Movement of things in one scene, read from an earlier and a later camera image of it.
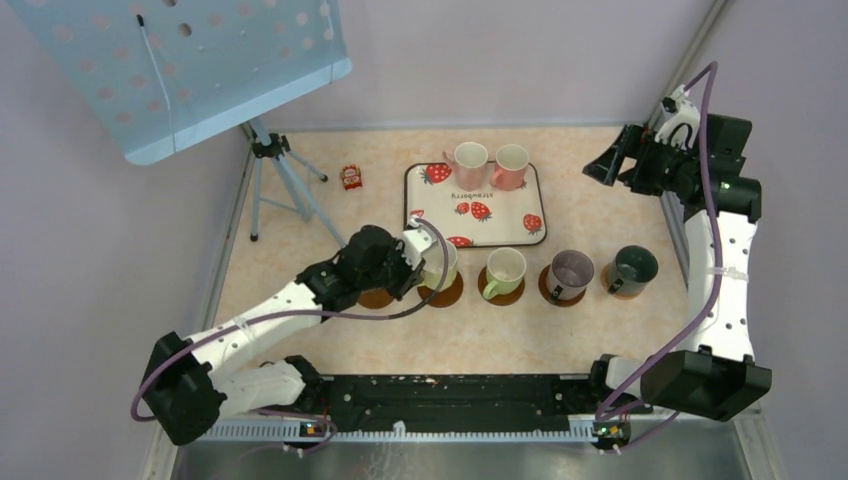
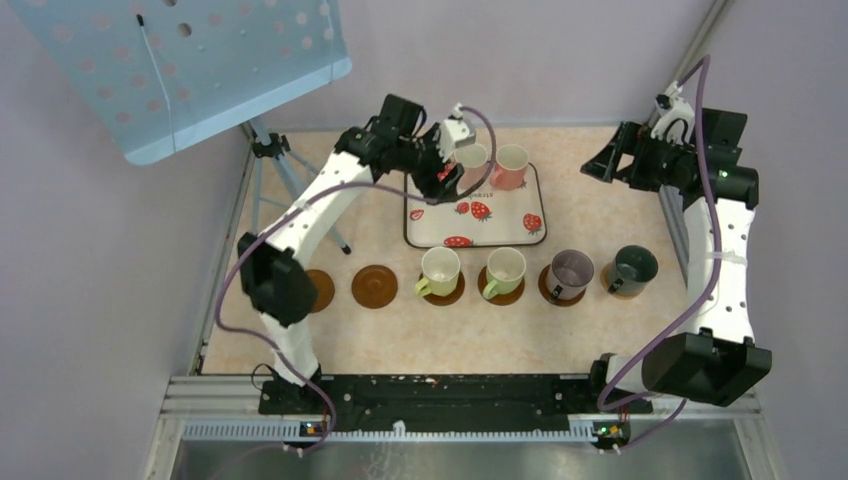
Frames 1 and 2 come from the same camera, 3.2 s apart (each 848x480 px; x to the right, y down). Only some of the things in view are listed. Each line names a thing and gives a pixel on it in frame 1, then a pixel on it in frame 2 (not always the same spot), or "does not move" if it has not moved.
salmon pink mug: x=511 y=163 does not move
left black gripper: x=409 y=275 → x=430 y=185
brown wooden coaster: x=500 y=299 does not move
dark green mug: x=633 y=267 does not move
